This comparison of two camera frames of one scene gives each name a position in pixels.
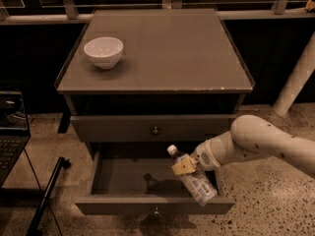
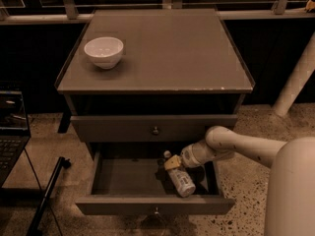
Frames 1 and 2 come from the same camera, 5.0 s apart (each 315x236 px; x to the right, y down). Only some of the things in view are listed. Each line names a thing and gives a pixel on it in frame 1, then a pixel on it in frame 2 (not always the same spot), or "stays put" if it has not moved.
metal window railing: [69, 11] stays put
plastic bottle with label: [201, 188] → [182, 184]
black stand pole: [33, 228] stays put
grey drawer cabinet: [177, 82] stays put
